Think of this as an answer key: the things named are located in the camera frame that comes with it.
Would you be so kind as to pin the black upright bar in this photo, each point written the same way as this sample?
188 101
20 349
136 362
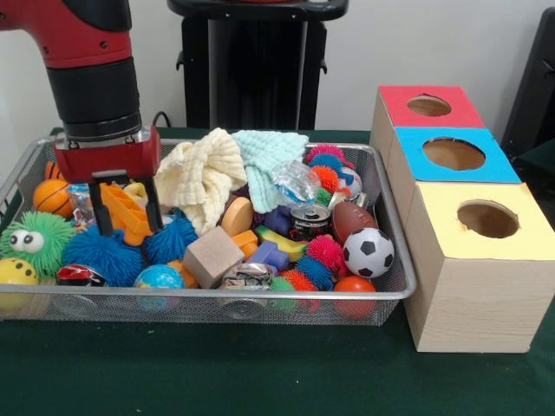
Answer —
533 86

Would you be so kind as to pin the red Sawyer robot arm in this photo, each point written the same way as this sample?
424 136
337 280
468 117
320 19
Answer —
91 86

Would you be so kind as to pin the brown toy football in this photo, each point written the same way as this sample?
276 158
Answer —
353 221

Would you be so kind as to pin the cream knitted cloth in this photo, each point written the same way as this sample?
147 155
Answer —
204 173

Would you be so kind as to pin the dark green tablecloth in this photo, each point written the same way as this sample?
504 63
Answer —
217 377
539 158

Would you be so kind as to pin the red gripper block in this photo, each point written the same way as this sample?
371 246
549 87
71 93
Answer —
108 158

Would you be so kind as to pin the shallow mesh bin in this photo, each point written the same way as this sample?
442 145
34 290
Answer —
260 310

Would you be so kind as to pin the black and white soccer ball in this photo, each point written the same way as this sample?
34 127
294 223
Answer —
368 252

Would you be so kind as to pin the blue spiky ball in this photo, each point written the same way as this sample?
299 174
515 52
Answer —
104 260
171 242

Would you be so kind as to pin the black drink can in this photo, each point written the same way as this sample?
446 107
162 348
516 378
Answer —
308 225

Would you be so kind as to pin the clear plastic bottle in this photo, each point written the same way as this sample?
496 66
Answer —
295 182

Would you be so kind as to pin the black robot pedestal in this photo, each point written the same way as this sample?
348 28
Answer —
260 65

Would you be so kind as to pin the mint green cloth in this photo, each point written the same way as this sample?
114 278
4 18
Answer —
277 147

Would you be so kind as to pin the green spiky ball with eyes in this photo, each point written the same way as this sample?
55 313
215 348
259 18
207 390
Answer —
47 229

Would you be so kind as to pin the plain wooden block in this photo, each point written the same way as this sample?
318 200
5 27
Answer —
212 260

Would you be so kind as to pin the orange toy brick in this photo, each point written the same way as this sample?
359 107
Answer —
126 212

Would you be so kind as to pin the wooden box with three holes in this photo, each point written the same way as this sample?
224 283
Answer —
477 303

